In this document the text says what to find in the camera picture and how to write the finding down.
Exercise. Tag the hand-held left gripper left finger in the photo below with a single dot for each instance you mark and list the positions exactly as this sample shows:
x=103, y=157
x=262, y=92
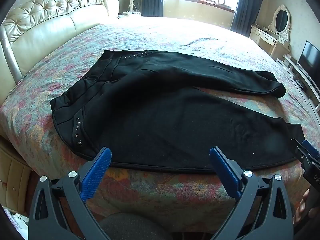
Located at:
x=98, y=170

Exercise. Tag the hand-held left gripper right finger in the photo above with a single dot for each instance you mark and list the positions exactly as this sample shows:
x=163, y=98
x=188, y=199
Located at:
x=223, y=170

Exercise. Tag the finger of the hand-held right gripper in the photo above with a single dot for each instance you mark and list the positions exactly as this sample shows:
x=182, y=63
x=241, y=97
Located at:
x=297, y=146
x=311, y=148

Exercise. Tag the black pants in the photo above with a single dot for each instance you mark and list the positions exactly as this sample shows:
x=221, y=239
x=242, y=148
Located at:
x=162, y=105

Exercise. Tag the person's right hand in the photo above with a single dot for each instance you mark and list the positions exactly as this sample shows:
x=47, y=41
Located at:
x=303, y=203

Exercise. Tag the person's dark trouser leg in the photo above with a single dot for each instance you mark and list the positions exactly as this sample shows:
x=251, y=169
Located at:
x=132, y=226

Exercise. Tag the white television stand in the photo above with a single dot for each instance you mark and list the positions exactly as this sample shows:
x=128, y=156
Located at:
x=297, y=75

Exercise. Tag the black television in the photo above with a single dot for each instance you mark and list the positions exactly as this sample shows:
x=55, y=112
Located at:
x=311, y=57

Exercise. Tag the pale patterned cloth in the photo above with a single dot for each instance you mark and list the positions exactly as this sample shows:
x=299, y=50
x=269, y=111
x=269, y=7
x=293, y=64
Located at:
x=18, y=220

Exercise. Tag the cream dressing table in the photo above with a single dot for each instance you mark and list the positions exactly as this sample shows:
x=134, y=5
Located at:
x=265, y=38

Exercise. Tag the white oval vanity mirror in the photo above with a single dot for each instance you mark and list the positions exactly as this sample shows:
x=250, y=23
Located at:
x=282, y=20

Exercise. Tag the cream tufted headboard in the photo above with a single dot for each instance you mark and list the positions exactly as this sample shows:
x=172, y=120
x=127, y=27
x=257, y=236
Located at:
x=50, y=30

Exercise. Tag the white power strip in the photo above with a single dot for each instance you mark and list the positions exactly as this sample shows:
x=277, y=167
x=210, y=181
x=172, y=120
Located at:
x=130, y=12

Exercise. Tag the white box fan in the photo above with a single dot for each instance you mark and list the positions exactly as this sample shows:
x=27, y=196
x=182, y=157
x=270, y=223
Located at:
x=136, y=3

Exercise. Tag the cream padded bed frame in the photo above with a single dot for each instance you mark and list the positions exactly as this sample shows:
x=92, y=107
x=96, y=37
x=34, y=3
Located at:
x=13, y=177

